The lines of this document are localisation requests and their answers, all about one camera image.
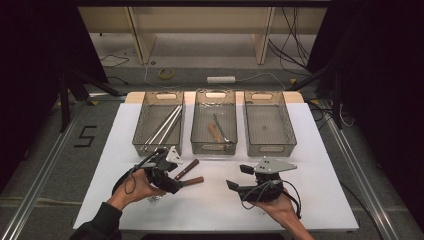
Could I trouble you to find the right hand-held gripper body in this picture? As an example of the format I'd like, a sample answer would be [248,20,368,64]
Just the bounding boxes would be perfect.
[238,156,298,203]

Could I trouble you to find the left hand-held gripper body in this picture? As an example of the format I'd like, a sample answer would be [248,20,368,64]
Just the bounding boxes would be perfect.
[146,145,184,189]

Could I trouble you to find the smoked clear plastic bin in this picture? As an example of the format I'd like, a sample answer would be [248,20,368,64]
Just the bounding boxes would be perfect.
[243,90,298,158]
[190,89,239,156]
[131,90,185,158]

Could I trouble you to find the metal spoon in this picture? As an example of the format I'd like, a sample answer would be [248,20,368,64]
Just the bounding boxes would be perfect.
[212,113,234,145]

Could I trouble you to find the small light wooden-handled spoon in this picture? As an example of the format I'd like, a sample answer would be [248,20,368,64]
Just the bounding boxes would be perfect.
[208,122,224,144]

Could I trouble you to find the person's left hand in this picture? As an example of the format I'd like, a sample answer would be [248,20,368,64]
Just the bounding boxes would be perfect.
[106,168,168,212]

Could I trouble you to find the person's right hand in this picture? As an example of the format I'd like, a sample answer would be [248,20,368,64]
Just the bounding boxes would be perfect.
[256,188,303,231]

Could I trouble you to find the white power strip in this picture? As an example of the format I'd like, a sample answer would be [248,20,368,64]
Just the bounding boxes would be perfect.
[206,75,237,85]

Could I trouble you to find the yellow tape roll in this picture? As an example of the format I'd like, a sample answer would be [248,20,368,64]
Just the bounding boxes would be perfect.
[157,67,175,81]

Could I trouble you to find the black metal stand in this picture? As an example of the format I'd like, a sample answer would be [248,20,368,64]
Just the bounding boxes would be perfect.
[58,64,121,133]
[286,56,344,131]

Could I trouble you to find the beige wooden shelf unit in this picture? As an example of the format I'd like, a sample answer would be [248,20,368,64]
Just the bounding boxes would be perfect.
[78,6,329,66]

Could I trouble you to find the black curtain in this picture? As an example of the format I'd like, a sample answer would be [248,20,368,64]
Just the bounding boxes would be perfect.
[0,0,109,188]
[306,0,424,231]

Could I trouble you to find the black overhead bar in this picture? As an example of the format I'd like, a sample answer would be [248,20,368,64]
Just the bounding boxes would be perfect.
[71,0,334,8]

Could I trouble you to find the left hand-held gripper cable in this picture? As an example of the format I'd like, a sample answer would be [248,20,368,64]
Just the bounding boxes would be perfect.
[112,148,167,196]

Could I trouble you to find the hand-held gripper cable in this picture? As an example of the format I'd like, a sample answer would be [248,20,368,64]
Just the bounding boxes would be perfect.
[112,148,167,196]
[240,179,303,220]

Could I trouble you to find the right hand-held gripper cable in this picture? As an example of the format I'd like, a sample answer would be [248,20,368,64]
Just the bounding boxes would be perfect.
[240,179,303,220]

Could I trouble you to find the tangled floor cables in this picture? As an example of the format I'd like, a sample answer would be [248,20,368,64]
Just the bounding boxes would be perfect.
[308,99,355,129]

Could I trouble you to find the metal floor rail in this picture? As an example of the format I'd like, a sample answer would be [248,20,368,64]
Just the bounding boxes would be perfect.
[321,99,401,240]
[0,99,83,240]

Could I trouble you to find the white power cable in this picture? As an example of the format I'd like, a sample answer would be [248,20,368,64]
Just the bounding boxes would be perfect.
[143,61,288,93]

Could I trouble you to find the thin black floor cable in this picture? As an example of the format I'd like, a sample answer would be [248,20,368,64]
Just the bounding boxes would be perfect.
[105,75,130,86]
[99,53,131,69]

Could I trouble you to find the black cable bundle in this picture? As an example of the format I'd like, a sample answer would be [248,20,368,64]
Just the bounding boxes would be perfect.
[267,6,313,73]

